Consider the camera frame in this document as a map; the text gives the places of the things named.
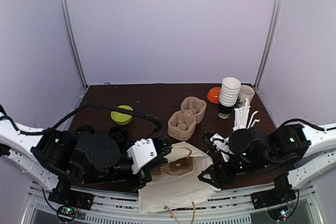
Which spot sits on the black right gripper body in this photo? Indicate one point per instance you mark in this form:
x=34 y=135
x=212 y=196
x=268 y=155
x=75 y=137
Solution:
x=219 y=169

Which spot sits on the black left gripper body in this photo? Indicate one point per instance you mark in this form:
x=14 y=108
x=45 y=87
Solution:
x=144 y=178

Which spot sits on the white paper takeout bag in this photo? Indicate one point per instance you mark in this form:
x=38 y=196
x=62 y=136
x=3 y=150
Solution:
x=178 y=191

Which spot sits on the single cardboard cup carrier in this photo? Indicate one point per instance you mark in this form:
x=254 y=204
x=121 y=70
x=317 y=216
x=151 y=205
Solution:
x=175 y=168

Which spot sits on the stack of black cup lids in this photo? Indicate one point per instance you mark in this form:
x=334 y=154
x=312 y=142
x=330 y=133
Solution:
x=119 y=134

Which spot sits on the stack of cardboard cup carriers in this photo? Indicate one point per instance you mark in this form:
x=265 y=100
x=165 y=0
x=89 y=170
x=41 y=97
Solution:
x=181 y=125

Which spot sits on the black plastic cup lid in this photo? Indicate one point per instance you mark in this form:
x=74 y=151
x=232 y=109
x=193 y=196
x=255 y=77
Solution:
x=84 y=129

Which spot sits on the stack of white paper cups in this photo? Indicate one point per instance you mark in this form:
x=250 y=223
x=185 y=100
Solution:
x=228 y=96

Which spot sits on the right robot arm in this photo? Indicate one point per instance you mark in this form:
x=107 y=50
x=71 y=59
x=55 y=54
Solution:
x=248 y=150

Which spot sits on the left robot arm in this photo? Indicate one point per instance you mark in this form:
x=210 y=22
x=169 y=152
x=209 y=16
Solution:
x=90 y=157

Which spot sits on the glass of white wrapped straws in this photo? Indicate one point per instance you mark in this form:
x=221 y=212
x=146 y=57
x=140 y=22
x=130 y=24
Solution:
x=242 y=119

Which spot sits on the green plastic bowl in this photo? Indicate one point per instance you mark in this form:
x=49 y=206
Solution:
x=120 y=118

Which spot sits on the orange plastic bowl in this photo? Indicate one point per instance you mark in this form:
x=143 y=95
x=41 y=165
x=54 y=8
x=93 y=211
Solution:
x=213 y=95

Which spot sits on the ceramic mug with tree print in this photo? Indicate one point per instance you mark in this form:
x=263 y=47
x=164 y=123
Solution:
x=246 y=92

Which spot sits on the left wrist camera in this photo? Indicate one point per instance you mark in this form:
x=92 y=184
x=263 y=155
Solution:
x=144 y=151

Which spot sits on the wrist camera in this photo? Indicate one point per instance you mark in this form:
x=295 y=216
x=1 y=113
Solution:
x=218 y=144
x=144 y=151

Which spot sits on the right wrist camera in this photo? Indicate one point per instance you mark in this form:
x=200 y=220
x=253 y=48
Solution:
x=218 y=144

